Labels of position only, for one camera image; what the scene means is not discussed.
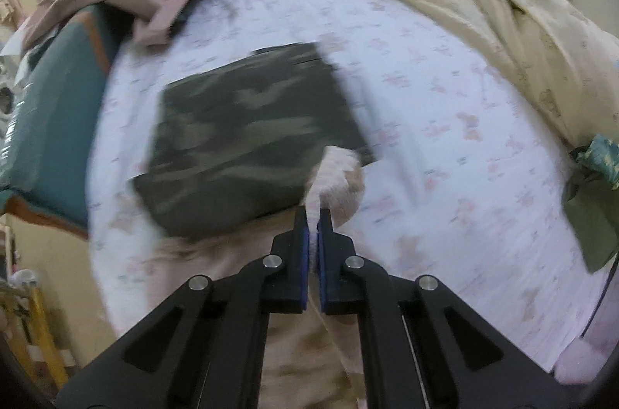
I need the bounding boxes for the pink pants with brown patches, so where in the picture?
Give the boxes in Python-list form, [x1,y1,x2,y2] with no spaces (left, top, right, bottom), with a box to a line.
[149,146,366,408]

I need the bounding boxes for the white floral bed sheet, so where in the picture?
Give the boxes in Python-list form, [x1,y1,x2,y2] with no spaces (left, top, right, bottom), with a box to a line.
[87,0,607,369]

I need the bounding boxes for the yellow wooden ladder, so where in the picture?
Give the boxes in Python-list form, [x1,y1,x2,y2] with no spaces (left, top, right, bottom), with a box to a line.
[1,280,69,392]

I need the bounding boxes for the folded camouflage pants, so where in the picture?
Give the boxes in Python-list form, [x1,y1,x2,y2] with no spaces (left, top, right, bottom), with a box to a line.
[133,43,374,241]

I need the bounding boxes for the green teal cloth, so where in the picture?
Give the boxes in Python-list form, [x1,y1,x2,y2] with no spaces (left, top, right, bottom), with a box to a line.
[563,134,618,274]

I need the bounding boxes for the teal bed mattress side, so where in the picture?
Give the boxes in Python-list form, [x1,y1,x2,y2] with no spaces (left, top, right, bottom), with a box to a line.
[1,5,132,237]

